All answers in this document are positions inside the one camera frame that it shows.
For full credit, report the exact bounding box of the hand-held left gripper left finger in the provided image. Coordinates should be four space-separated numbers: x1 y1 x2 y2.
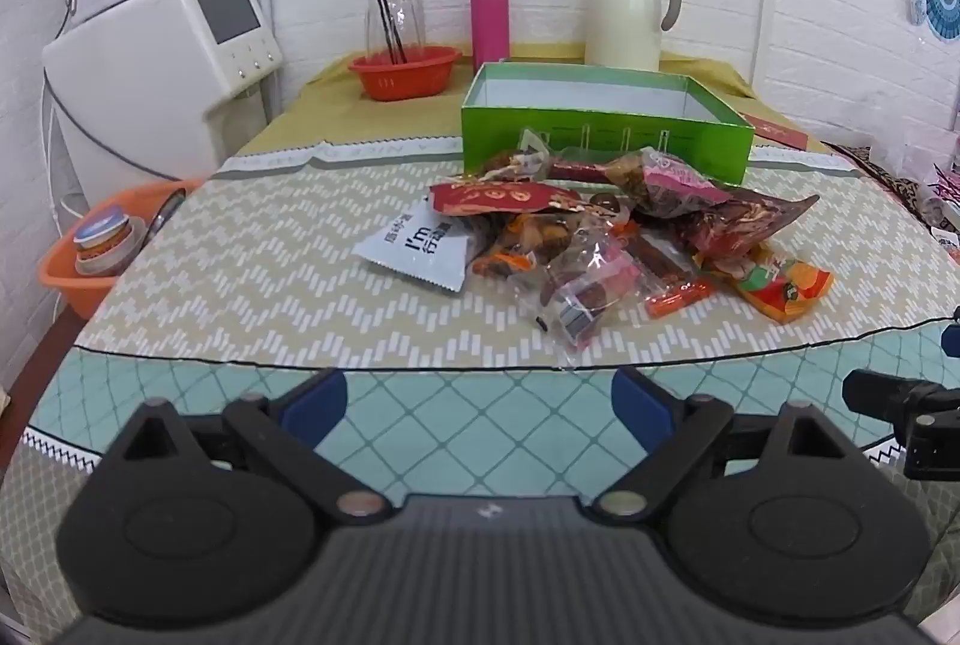
112 369 391 527

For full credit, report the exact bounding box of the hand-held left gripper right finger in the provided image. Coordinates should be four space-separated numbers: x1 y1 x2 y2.
592 369 845 526

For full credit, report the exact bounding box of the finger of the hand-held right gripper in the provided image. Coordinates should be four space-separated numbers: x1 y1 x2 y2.
842 369 960 481

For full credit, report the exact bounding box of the orange stick snack packet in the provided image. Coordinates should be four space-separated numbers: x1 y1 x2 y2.
643 281 713 320

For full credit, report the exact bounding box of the orange green snack packet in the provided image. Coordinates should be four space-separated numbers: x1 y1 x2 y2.
694 244 835 325

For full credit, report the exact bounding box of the white snack packet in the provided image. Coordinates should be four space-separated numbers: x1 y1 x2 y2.
352 206 488 293

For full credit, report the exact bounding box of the brown candy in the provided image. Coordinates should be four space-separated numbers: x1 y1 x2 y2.
585 191 638 222

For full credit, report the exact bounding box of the dark red snack packet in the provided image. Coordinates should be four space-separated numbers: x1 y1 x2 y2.
671 193 820 263

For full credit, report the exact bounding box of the pink label snack packet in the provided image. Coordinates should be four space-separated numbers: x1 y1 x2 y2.
606 148 732 218

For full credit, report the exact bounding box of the dark red sausage stick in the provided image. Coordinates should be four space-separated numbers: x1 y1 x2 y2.
547 159 623 185

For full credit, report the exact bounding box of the red gold-print snack packet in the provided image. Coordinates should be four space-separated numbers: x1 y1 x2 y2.
427 178 586 218

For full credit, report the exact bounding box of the green cardboard box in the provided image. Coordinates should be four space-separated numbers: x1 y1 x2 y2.
460 62 755 187

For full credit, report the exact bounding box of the chevron patterned tablecloth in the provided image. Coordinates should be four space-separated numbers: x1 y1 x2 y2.
0 146 960 645

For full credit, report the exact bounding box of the pink patterned cloth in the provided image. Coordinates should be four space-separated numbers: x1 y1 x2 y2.
926 161 960 245

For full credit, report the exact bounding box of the leopard print blanket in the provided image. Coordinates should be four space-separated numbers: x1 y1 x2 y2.
825 142 960 226

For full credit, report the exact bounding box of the patterned bowl stack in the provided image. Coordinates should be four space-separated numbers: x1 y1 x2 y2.
73 204 147 277

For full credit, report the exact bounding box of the orange plastic basin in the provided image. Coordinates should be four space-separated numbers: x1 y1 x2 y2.
37 180 205 321

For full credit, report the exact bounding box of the red envelope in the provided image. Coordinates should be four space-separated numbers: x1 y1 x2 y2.
739 111 811 152

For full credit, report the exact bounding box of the yellow cloth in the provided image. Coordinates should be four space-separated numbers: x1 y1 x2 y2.
232 41 762 158

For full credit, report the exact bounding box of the red colander basket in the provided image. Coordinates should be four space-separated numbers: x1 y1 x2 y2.
347 45 464 102

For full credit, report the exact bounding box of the white water purifier with screen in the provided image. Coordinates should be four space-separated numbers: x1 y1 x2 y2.
41 0 286 188

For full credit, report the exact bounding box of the cream thermal jug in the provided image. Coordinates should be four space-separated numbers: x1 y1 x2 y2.
583 0 683 72

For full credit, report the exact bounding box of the black straw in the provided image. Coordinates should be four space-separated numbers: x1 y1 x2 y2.
373 0 397 62
367 0 410 65

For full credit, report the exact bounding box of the pink thermos bottle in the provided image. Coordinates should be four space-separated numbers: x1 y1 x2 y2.
470 0 511 72

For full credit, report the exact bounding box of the glass carafe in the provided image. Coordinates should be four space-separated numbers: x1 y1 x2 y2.
364 0 427 62

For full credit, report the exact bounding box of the white power cord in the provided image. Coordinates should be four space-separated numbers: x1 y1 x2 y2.
41 82 85 218

